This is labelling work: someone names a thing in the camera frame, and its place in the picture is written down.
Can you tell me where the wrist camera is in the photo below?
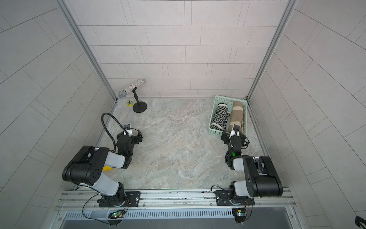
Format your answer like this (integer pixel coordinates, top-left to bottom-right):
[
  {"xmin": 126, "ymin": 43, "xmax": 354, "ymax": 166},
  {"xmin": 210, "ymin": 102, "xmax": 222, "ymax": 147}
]
[
  {"xmin": 123, "ymin": 124, "xmax": 133, "ymax": 137},
  {"xmin": 230, "ymin": 125, "xmax": 240, "ymax": 137}
]

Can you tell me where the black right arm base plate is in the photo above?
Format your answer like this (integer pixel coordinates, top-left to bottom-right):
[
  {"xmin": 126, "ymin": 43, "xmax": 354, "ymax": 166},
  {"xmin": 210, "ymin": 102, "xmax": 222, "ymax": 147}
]
[{"xmin": 213, "ymin": 189, "xmax": 255, "ymax": 206}]

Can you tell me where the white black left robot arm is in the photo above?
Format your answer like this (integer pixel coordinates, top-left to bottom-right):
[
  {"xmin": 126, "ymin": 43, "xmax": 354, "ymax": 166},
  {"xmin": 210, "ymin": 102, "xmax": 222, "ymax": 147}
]
[{"xmin": 62, "ymin": 129, "xmax": 143, "ymax": 207}]

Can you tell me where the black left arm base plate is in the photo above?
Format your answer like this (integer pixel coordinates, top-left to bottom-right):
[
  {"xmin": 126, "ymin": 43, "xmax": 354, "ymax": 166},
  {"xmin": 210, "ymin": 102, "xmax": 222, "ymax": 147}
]
[{"xmin": 97, "ymin": 191, "xmax": 141, "ymax": 208}]

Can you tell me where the brown beige plaid scarf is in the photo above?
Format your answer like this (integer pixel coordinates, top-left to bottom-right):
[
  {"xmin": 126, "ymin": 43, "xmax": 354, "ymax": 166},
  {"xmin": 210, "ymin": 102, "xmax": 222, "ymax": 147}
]
[{"xmin": 226, "ymin": 101, "xmax": 245, "ymax": 134}]

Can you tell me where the left green circuit board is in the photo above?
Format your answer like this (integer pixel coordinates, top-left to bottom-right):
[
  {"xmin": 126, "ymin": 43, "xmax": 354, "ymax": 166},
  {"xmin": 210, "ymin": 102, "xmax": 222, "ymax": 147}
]
[{"xmin": 108, "ymin": 210, "xmax": 125, "ymax": 219}]

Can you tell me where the glittery silver microphone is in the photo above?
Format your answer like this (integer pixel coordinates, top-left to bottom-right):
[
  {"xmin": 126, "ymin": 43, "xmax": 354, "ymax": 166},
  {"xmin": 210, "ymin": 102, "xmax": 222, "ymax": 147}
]
[{"xmin": 118, "ymin": 79, "xmax": 145, "ymax": 99}]

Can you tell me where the right green circuit board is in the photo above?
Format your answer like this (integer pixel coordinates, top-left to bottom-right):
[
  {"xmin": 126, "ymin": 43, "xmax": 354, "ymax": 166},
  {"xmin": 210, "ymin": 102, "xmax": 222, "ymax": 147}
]
[{"xmin": 232, "ymin": 208, "xmax": 248, "ymax": 223}]

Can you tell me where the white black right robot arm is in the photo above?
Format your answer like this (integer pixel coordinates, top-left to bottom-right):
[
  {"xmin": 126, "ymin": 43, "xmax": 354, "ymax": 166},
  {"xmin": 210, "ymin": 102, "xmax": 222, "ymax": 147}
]
[{"xmin": 222, "ymin": 125, "xmax": 283, "ymax": 204}]

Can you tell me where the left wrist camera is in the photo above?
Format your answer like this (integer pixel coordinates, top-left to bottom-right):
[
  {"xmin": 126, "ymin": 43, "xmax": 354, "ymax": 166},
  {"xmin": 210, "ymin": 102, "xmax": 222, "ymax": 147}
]
[{"xmin": 123, "ymin": 124, "xmax": 133, "ymax": 137}]

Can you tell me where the mint green plastic basket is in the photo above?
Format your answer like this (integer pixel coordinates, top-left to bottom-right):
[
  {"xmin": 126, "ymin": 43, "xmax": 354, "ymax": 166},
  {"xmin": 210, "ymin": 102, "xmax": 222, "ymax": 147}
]
[{"xmin": 208, "ymin": 95, "xmax": 248, "ymax": 136}]

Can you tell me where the black round microphone stand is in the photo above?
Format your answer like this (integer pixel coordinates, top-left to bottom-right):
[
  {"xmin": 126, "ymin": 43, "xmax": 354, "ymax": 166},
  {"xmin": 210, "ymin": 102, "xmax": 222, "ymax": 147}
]
[{"xmin": 132, "ymin": 87, "xmax": 147, "ymax": 113}]

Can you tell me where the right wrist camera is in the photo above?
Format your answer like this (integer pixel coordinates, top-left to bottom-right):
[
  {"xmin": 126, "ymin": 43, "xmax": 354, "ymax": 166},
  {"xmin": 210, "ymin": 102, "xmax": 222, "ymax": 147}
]
[{"xmin": 230, "ymin": 125, "xmax": 240, "ymax": 137}]

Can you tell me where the yellow plastic triangle stand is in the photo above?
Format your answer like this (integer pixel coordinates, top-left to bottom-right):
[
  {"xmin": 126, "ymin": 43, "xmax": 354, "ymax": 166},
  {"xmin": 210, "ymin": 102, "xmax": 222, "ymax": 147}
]
[{"xmin": 103, "ymin": 166, "xmax": 113, "ymax": 172}]

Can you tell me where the aluminium mounting rail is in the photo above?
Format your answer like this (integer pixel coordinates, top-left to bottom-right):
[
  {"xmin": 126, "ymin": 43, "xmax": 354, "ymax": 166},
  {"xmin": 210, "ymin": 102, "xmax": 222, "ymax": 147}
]
[{"xmin": 53, "ymin": 188, "xmax": 296, "ymax": 210}]

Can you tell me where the small yellow toy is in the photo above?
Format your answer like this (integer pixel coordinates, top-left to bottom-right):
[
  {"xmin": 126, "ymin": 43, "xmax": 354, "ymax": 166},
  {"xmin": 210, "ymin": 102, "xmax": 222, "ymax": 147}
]
[{"xmin": 126, "ymin": 100, "xmax": 133, "ymax": 107}]

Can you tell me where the green circuit board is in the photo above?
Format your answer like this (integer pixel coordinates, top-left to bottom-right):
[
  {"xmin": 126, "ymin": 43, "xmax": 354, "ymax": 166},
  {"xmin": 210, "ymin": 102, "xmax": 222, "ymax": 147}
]
[
  {"xmin": 232, "ymin": 208, "xmax": 248, "ymax": 223},
  {"xmin": 108, "ymin": 210, "xmax": 125, "ymax": 219}
]

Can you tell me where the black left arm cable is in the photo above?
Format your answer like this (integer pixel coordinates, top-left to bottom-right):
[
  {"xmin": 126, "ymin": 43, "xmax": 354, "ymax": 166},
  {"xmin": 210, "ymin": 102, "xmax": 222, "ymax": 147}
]
[{"xmin": 101, "ymin": 112, "xmax": 128, "ymax": 151}]

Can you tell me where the black white houndstooth scarf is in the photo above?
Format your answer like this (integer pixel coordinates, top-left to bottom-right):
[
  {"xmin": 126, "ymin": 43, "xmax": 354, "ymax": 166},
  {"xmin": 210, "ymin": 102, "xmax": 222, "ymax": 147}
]
[{"xmin": 210, "ymin": 103, "xmax": 231, "ymax": 131}]

